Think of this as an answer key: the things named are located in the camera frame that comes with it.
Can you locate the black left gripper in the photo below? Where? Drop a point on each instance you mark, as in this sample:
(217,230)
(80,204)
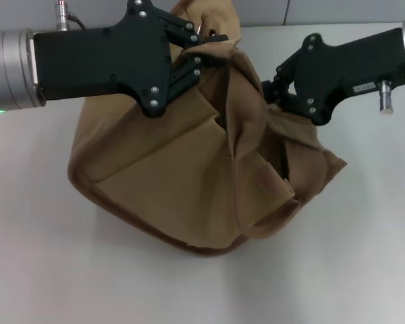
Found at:
(98,60)

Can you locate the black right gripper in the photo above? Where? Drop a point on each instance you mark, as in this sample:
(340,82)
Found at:
(351,67)

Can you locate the khaki canvas food bag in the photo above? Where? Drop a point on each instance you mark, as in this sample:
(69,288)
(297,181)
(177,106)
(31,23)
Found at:
(175,175)

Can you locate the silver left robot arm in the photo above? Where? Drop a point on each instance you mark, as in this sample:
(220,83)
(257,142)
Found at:
(6,71)

